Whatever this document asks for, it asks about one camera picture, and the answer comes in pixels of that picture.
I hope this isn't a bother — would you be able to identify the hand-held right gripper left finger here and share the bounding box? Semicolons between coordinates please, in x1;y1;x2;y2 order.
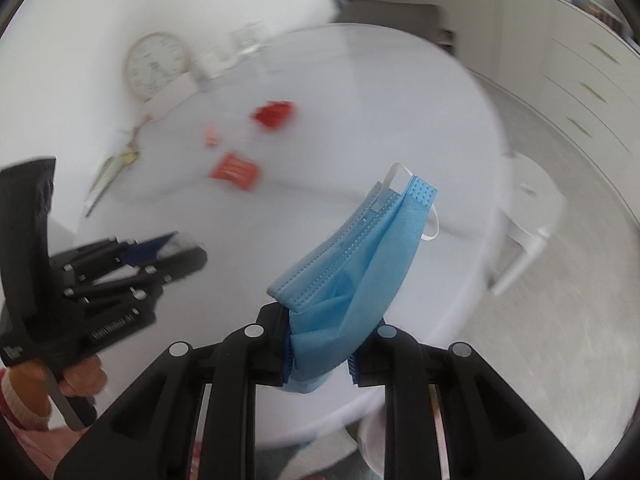
54;302;292;480

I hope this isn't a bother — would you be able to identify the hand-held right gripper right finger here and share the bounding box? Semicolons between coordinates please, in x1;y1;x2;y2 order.
347;325;586;480

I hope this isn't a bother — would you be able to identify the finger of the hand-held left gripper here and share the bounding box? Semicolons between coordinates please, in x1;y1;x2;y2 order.
65;245;209;307
50;231;180;274

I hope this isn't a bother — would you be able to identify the pink bin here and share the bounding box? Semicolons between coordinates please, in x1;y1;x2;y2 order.
357;400;391;480

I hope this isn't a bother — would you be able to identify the blue face mask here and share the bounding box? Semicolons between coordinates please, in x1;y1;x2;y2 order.
266;162;441;395

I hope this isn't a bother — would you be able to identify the person's left hand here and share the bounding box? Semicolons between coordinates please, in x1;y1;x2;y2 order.
12;355;108;416

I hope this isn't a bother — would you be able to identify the pale green ruler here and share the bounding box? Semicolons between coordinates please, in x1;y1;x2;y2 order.
86;155;127;213

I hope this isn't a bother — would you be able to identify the orange-red packet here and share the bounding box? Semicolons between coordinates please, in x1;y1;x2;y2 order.
210;152;263;191

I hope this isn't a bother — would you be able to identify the white card box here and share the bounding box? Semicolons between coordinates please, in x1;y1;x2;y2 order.
140;72;201;118

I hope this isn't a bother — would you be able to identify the red crumpled paper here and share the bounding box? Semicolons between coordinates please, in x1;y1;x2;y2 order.
250;101;298;131

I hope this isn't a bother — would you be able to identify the white cup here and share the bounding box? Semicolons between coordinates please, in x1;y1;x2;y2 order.
192;52;226;81

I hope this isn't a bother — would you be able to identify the person's pink clothing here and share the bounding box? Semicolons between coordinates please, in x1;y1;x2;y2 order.
0;410;101;480

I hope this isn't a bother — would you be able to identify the glass mug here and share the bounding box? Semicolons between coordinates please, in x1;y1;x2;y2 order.
227;22;273;58

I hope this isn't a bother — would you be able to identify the white plastic stool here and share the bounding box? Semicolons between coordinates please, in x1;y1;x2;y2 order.
492;152;568;296

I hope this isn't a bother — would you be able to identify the grey upholstered chair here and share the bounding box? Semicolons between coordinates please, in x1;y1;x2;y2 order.
345;2;443;28

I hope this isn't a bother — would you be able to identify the beige drawer cabinet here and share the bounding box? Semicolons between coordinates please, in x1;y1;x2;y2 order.
540;0;640;161

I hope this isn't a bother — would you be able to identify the tall beige cabinet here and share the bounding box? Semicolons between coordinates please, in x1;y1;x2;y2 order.
345;0;551;76

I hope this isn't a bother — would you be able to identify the round wall clock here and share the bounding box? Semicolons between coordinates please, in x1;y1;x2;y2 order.
125;32;193;101

